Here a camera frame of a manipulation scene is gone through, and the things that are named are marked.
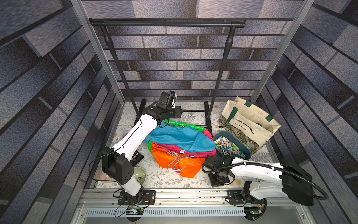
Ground blue t-shirt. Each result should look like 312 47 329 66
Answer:
142 125 217 154

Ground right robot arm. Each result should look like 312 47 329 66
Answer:
202 155 314 206

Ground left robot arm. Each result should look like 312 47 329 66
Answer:
100 102 183 197

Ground green plastic laundry basket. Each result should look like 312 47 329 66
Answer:
148 119 209 153

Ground pink garment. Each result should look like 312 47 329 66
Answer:
145 126 216 158

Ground teal clothespin tray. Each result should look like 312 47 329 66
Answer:
213 131 251 160

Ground black clothes rack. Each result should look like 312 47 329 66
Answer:
89 18 246 132

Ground orange garment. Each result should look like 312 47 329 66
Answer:
149 142 205 179

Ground black calculator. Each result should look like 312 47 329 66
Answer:
130 150 144 167

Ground green ceramic bowl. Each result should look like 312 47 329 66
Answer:
133 167 146 185

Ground pink plastic cup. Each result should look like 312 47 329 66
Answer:
95 168 113 182

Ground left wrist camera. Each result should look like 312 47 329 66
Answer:
159 91 177 108

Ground black corrugated cable conduit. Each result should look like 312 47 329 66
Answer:
202 162 329 201

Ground cream tote bag green handles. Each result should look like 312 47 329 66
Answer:
218 97 281 154

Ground spare wire hangers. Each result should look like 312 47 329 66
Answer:
166 151 194 172

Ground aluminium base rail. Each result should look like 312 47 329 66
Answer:
78 188 308 216

